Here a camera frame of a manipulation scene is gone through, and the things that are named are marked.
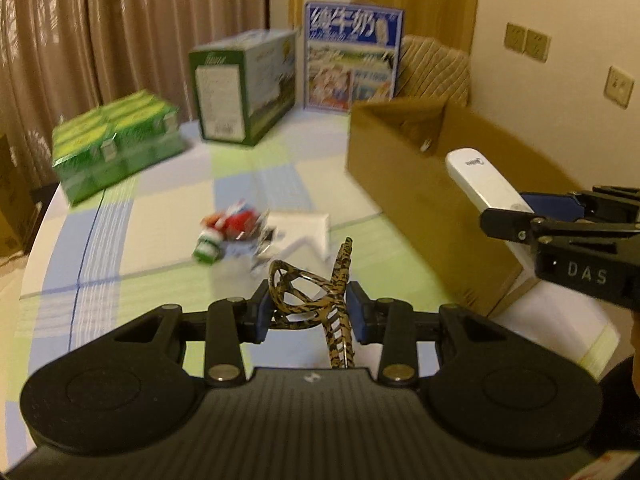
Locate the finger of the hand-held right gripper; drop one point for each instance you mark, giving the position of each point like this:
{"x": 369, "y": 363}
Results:
{"x": 505, "y": 222}
{"x": 555, "y": 205}

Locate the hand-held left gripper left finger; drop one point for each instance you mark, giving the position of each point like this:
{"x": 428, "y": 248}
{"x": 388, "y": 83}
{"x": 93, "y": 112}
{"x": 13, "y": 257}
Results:
{"x": 261, "y": 312}

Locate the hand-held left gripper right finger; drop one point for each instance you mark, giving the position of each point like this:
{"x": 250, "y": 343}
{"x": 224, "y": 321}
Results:
{"x": 356, "y": 312}

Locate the tortoiseshell hair claw clip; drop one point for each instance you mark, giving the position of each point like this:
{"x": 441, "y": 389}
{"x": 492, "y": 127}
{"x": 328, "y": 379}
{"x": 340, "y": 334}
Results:
{"x": 300, "y": 307}

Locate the white remote control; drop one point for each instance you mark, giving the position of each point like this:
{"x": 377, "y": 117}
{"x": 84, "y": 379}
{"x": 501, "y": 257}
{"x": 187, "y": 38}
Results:
{"x": 482, "y": 180}

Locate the brown cardboard box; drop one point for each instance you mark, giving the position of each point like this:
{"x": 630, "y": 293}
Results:
{"x": 440, "y": 195}

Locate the small green white bottle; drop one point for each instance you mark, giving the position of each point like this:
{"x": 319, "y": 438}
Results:
{"x": 207, "y": 249}

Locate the red toy figure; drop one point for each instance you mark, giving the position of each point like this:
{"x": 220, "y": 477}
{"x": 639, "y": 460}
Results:
{"x": 237, "y": 222}

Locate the white paper package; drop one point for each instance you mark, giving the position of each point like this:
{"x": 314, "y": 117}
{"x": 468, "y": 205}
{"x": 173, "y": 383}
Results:
{"x": 305, "y": 230}

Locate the checked tablecloth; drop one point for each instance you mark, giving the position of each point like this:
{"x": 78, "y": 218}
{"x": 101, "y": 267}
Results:
{"x": 150, "y": 240}

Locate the beige quilted chair back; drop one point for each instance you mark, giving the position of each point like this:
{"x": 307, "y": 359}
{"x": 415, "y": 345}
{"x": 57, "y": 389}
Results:
{"x": 435, "y": 67}

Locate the green shrink-wrapped drink carton pack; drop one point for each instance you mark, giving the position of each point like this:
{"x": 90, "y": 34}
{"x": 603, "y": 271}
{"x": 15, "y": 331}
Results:
{"x": 112, "y": 142}

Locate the green drink carton case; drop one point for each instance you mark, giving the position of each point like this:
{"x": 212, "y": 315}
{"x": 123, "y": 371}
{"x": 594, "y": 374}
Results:
{"x": 240, "y": 87}

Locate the blue milk carton case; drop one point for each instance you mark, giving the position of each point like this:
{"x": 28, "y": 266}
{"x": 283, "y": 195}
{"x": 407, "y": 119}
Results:
{"x": 350, "y": 55}

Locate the printed cardboard storage box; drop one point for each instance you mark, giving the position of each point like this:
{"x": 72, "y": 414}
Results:
{"x": 12, "y": 200}

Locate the pale wooden strips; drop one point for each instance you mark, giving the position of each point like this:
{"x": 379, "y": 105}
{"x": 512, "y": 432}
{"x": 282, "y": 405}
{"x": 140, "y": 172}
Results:
{"x": 297, "y": 0}

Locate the brown patterned curtain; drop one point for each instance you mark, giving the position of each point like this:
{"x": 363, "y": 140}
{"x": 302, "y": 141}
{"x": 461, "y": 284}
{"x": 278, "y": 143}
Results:
{"x": 130, "y": 35}

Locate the beige wall socket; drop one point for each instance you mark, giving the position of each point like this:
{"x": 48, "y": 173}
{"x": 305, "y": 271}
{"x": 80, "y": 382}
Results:
{"x": 516, "y": 37}
{"x": 537, "y": 45}
{"x": 619, "y": 86}

